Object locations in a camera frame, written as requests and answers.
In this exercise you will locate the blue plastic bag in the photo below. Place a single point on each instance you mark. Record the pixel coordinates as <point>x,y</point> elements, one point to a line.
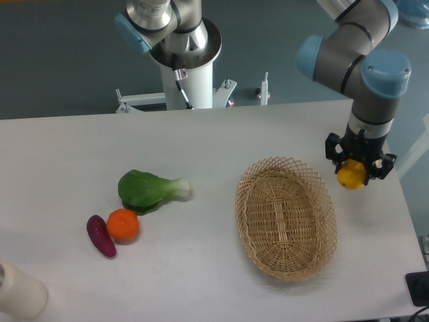
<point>414,13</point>

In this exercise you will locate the woven wicker basket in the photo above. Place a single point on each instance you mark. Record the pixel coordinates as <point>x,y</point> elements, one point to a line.
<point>286,219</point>

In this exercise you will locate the white table leg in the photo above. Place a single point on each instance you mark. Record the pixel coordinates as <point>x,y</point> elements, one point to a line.
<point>415,152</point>

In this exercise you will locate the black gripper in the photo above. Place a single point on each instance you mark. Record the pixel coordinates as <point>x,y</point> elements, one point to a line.
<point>357,146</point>

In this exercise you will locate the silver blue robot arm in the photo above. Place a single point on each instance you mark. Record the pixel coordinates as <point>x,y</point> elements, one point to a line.
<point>348,61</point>

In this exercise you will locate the white metal base frame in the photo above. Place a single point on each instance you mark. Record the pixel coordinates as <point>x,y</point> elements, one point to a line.
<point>221,97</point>

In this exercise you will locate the yellow mango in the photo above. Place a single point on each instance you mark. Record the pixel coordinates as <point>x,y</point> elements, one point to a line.
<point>351,175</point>

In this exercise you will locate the green bok choy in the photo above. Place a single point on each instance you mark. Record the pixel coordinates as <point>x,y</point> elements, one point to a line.
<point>142,192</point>

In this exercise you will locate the purple sweet potato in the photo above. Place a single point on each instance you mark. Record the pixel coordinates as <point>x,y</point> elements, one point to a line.
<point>98,234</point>

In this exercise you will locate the black device at edge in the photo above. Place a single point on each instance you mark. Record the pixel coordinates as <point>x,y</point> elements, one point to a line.
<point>417,283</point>

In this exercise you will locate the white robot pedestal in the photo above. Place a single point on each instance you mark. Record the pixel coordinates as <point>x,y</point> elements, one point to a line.
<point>188,58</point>

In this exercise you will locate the orange tangerine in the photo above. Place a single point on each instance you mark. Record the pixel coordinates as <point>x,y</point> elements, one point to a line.
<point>122,225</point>

